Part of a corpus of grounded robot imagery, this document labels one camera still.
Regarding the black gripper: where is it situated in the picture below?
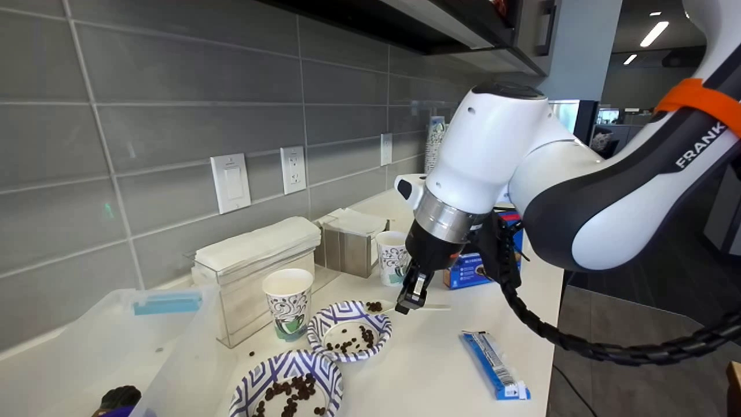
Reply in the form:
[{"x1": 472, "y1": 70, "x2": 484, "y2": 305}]
[{"x1": 396, "y1": 221, "x2": 460, "y2": 315}]

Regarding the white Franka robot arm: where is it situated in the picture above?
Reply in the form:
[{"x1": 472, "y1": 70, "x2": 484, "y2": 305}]
[{"x1": 396, "y1": 0, "x2": 741, "y2": 312}]

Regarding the blue white patterned bowl right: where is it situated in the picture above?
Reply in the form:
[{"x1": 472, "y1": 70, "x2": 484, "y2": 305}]
[{"x1": 308, "y1": 298, "x2": 392, "y2": 363}]

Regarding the blue white patterned bowl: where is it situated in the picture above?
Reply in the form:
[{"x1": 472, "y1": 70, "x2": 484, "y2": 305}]
[
  {"x1": 226, "y1": 349, "x2": 342, "y2": 417},
  {"x1": 308, "y1": 298, "x2": 392, "y2": 363}
]

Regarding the blue white patterned bowl left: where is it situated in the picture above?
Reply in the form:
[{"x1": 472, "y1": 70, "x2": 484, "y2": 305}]
[{"x1": 226, "y1": 349, "x2": 342, "y2": 417}]

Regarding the patterned paper cup far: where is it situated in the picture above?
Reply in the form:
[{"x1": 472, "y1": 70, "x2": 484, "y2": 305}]
[{"x1": 374, "y1": 231, "x2": 410, "y2": 287}]

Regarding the patterned paper cup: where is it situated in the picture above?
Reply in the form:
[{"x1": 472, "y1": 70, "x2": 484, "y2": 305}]
[
  {"x1": 374, "y1": 231, "x2": 410, "y2": 287},
  {"x1": 261, "y1": 269, "x2": 314, "y2": 341}
]

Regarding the blue snack box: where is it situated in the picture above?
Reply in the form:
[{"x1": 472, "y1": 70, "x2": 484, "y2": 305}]
[{"x1": 444, "y1": 210, "x2": 524, "y2": 290}]

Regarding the patterned paper cup near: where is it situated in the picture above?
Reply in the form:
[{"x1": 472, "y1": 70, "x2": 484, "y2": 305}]
[{"x1": 261, "y1": 269, "x2": 314, "y2": 341}]

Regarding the stack of paper cups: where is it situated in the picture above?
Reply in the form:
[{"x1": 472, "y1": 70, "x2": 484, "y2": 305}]
[{"x1": 424, "y1": 116, "x2": 447, "y2": 172}]

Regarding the large napkin dispenser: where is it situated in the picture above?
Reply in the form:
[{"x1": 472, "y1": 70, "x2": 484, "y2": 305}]
[{"x1": 191, "y1": 216, "x2": 322, "y2": 348}]

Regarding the clear plastic storage bin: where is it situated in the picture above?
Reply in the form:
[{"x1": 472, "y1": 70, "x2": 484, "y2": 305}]
[{"x1": 0, "y1": 290, "x2": 220, "y2": 417}]

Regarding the black cable conduit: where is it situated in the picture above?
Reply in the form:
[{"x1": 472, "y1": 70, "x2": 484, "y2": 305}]
[{"x1": 477, "y1": 210, "x2": 741, "y2": 367}]

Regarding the white wall outlet far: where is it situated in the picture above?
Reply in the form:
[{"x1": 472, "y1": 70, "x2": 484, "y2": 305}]
[{"x1": 380, "y1": 133, "x2": 394, "y2": 165}]

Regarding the white wall outlet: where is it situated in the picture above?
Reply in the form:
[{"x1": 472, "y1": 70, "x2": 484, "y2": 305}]
[
  {"x1": 210, "y1": 152, "x2": 250, "y2": 212},
  {"x1": 380, "y1": 133, "x2": 394, "y2": 165}
]

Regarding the white light switch plate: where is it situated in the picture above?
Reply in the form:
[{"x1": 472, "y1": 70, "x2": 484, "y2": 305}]
[{"x1": 279, "y1": 145, "x2": 305, "y2": 192}]

